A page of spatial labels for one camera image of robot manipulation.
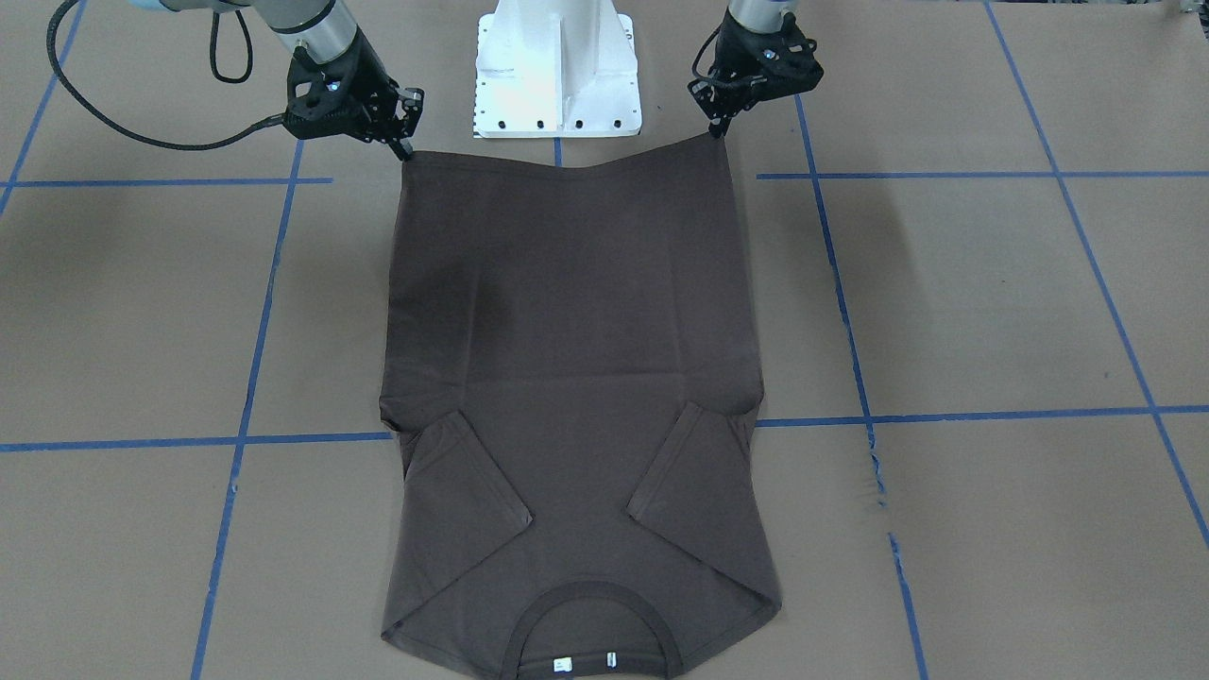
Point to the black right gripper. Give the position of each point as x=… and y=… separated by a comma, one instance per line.
x=375, y=87

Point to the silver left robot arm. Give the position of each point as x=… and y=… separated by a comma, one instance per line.
x=757, y=54

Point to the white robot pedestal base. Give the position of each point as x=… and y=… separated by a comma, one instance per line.
x=556, y=69

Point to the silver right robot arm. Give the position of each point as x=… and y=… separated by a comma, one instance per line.
x=325, y=28

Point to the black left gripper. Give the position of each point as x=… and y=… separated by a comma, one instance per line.
x=736, y=59

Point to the dark brown t-shirt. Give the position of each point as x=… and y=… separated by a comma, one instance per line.
x=573, y=374

